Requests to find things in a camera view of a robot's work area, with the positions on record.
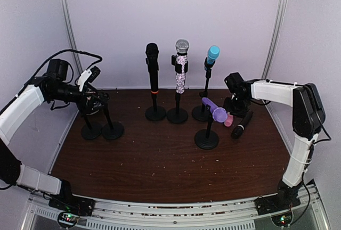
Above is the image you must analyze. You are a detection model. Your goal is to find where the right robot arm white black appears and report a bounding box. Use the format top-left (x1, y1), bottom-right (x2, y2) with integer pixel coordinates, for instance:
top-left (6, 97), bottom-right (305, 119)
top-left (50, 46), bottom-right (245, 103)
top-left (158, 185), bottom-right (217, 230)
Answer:
top-left (224, 72), bottom-right (326, 210)

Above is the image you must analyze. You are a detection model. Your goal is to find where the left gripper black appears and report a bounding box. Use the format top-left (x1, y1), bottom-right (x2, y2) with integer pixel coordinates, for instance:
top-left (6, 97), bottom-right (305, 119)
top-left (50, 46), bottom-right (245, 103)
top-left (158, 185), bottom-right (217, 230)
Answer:
top-left (49, 83), bottom-right (107, 114)

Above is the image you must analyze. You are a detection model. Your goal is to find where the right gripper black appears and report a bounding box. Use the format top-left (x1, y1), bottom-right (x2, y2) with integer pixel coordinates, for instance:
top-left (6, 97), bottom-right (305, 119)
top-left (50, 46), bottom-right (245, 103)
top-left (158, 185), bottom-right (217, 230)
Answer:
top-left (223, 94), bottom-right (249, 118)

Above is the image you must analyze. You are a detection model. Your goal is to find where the left aluminium corner post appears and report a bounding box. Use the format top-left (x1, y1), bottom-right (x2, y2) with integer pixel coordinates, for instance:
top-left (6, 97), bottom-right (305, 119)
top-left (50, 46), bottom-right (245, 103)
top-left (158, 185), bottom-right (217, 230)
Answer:
top-left (55, 0), bottom-right (83, 81)

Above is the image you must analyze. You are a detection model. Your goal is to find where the light blue microphone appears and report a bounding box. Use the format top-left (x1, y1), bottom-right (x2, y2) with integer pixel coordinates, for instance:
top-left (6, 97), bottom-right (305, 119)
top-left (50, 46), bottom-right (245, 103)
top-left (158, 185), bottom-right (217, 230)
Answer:
top-left (204, 45), bottom-right (220, 70)

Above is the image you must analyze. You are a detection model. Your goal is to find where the black stand of purple mic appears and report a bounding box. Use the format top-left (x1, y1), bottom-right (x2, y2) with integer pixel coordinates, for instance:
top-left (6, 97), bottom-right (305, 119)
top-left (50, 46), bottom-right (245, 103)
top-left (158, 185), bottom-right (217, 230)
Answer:
top-left (194, 105), bottom-right (219, 150)

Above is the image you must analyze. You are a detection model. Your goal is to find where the aluminium corner post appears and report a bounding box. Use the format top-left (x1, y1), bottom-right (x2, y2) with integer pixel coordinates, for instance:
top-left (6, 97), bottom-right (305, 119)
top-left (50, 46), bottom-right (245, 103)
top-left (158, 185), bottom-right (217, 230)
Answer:
top-left (55, 0), bottom-right (83, 81)
top-left (262, 0), bottom-right (288, 79)

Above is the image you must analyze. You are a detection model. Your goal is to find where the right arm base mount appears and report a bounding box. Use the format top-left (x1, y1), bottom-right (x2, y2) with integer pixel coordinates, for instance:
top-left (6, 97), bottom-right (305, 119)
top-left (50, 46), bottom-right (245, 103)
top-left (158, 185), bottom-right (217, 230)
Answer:
top-left (254, 195), bottom-right (301, 228)

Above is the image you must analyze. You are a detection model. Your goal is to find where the glitter mic silver head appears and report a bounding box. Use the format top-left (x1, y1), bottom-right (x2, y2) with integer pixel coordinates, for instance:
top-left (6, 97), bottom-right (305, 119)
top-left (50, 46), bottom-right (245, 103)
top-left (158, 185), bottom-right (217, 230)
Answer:
top-left (174, 38), bottom-right (190, 94)

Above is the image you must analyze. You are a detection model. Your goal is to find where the black stand of glitter mic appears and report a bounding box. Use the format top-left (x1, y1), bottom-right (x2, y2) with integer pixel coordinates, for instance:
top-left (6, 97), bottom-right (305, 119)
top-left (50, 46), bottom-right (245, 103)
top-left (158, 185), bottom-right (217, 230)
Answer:
top-left (166, 55), bottom-right (188, 124)

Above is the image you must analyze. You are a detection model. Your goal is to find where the black stand of blue mic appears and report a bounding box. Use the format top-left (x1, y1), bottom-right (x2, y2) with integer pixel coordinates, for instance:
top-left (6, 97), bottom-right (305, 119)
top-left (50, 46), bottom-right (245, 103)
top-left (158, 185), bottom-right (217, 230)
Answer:
top-left (191, 57), bottom-right (214, 122)

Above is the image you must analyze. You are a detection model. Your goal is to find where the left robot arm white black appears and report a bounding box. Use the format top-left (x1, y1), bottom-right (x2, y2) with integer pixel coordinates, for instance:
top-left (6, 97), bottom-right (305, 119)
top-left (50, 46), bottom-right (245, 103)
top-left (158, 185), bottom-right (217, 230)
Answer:
top-left (1, 59), bottom-right (109, 211)

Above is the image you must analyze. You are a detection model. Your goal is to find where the purple microphone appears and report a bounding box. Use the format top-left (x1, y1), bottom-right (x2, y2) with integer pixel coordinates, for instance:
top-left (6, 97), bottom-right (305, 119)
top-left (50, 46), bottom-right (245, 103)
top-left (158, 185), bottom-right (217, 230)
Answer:
top-left (201, 97), bottom-right (228, 123)

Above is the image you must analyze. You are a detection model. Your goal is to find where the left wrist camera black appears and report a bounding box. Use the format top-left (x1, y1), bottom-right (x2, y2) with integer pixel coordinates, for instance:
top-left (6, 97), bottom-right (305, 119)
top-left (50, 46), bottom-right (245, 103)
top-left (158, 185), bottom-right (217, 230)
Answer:
top-left (87, 66), bottom-right (101, 83)

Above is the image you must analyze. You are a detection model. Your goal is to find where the black mic orange ring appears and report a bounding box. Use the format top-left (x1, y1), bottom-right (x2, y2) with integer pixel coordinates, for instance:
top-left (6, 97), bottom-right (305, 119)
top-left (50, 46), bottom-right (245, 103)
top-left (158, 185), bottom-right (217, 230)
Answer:
top-left (145, 43), bottom-right (160, 95)

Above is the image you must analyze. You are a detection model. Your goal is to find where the front aluminium rail frame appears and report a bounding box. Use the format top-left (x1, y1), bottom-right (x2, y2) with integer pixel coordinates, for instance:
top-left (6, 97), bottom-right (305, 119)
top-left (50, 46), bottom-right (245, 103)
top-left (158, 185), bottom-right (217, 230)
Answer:
top-left (20, 183), bottom-right (331, 229)

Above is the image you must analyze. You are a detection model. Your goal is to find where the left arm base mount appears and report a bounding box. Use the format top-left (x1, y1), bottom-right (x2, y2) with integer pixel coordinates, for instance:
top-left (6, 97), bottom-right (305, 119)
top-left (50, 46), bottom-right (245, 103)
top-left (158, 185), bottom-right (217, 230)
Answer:
top-left (47, 195), bottom-right (95, 229)

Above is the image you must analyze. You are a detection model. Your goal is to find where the black mic white ring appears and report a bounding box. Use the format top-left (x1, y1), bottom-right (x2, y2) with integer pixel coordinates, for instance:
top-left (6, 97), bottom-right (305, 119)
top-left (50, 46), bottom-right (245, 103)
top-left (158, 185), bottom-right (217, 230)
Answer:
top-left (230, 111), bottom-right (254, 140)

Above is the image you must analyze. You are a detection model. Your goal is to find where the right aluminium corner post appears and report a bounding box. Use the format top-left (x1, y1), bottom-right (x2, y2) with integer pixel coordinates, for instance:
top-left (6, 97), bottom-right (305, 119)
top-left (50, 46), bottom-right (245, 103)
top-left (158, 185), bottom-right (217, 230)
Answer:
top-left (262, 0), bottom-right (288, 79)

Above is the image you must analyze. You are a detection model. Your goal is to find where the pink microphone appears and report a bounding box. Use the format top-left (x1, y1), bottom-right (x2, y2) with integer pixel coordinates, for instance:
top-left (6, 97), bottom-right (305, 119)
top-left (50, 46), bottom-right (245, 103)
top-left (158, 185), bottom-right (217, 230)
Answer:
top-left (224, 115), bottom-right (234, 127)

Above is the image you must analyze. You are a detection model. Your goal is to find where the left arm braided black cable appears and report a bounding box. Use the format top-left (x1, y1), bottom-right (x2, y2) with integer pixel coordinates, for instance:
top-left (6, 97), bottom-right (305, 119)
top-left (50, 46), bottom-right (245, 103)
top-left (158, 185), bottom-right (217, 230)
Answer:
top-left (15, 48), bottom-right (103, 97)

